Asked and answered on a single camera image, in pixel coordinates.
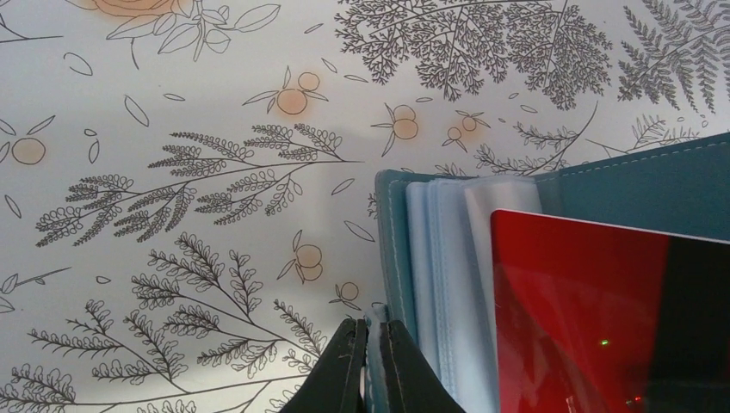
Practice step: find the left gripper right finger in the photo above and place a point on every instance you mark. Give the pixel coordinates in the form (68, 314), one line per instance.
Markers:
(411, 386)

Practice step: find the teal leather card holder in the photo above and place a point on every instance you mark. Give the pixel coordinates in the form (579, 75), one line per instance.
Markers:
(436, 245)

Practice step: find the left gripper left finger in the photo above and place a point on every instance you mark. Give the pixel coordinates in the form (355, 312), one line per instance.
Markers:
(334, 384)

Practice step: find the red card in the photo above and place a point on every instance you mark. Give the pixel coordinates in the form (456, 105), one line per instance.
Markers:
(603, 318)

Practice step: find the floral table mat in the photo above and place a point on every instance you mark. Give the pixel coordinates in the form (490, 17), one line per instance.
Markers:
(188, 206)

